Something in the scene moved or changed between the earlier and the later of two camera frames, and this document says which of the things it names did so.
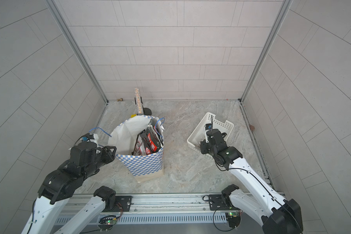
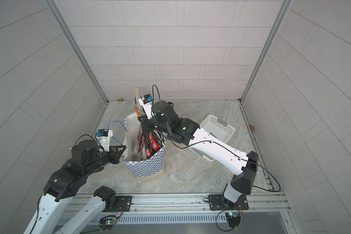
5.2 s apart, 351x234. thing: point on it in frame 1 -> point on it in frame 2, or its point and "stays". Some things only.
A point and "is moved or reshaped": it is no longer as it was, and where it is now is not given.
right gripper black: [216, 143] -> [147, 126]
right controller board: [234, 218] stays
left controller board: [107, 222] stays
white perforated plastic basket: [199, 134] stays
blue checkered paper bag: [122, 140] is moved or reshaped
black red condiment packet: [150, 140] stays
